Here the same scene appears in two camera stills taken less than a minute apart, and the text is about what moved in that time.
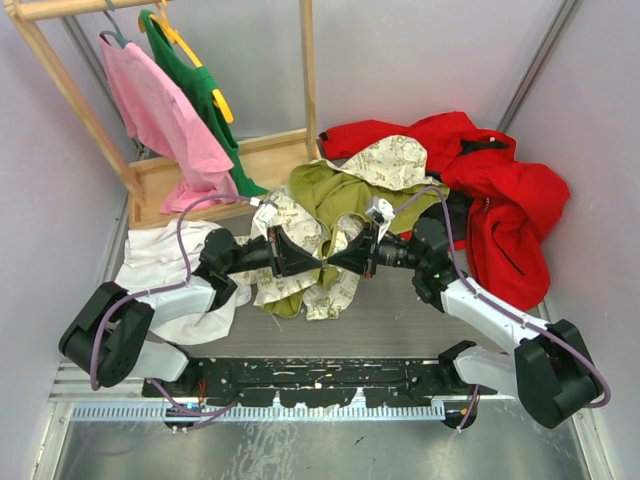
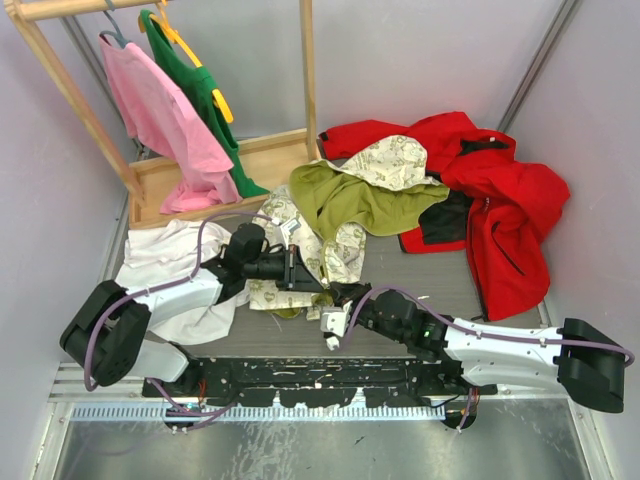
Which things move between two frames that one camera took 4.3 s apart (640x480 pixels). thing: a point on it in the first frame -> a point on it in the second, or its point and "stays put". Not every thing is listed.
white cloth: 154,257 stays put
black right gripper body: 396,252 -> 366,314
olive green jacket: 326,204 stays put
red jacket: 507,208 stays put
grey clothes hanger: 121,40 stays put
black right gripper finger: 359,254 -> 341,291
